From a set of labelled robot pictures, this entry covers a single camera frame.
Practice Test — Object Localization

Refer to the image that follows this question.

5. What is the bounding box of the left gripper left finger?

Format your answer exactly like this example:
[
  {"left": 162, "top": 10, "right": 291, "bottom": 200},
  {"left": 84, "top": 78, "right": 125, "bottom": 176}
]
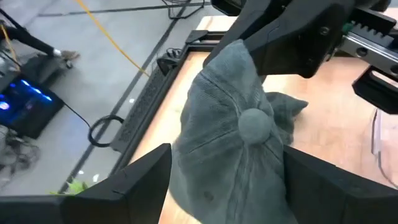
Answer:
[{"left": 0, "top": 142, "right": 172, "bottom": 224}]

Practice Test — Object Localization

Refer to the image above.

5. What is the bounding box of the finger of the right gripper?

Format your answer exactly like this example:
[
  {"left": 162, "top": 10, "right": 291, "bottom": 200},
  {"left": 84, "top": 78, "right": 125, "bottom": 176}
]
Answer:
[
  {"left": 352, "top": 66, "right": 398, "bottom": 114},
  {"left": 203, "top": 0, "right": 358, "bottom": 79}
]

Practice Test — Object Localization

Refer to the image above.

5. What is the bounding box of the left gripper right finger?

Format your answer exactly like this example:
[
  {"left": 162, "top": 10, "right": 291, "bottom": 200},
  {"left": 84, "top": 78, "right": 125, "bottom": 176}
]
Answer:
[{"left": 282, "top": 146, "right": 398, "bottom": 224}]

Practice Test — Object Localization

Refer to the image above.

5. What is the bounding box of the grey-green corduroy cap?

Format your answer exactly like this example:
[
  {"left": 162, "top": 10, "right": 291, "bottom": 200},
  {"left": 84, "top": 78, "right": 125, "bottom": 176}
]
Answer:
[{"left": 169, "top": 39, "right": 309, "bottom": 224}]

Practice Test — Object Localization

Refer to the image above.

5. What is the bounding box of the artificial plant in white pot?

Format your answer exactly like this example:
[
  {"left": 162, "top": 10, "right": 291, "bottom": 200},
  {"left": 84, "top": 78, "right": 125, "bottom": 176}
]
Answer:
[{"left": 49, "top": 177, "right": 90, "bottom": 195}]

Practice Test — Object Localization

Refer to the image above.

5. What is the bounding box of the clear plastic bin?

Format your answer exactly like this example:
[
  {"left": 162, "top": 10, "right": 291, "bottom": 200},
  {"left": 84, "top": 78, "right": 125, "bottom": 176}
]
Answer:
[{"left": 371, "top": 108, "right": 398, "bottom": 189}]

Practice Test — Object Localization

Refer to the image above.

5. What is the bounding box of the blue-lit computer case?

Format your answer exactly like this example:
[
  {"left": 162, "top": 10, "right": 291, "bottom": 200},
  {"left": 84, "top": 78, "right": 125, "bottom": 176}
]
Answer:
[{"left": 0, "top": 73, "right": 65, "bottom": 140}]

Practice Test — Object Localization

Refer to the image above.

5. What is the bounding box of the coiled black floor cable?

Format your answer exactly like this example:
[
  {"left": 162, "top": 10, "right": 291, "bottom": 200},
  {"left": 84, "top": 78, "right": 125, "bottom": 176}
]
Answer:
[{"left": 62, "top": 101, "right": 126, "bottom": 148}]

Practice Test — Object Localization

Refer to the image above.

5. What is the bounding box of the black aluminium table frame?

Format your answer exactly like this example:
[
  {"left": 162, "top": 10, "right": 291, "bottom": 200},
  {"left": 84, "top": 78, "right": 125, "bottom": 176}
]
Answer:
[{"left": 108, "top": 29, "right": 226, "bottom": 175}]

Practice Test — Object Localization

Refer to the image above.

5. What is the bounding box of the grey cable tangle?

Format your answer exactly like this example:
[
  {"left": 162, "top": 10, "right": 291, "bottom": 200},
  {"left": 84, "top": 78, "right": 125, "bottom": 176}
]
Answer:
[{"left": 0, "top": 129, "right": 42, "bottom": 187}]

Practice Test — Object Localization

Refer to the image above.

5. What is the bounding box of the thin black floor cable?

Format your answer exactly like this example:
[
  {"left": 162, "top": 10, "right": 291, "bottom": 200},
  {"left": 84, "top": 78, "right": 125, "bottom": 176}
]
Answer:
[{"left": 160, "top": 0, "right": 206, "bottom": 20}]

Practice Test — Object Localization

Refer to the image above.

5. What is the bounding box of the yellow cable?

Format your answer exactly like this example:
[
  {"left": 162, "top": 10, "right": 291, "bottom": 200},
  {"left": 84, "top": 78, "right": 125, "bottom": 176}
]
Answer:
[{"left": 73, "top": 0, "right": 150, "bottom": 78}]

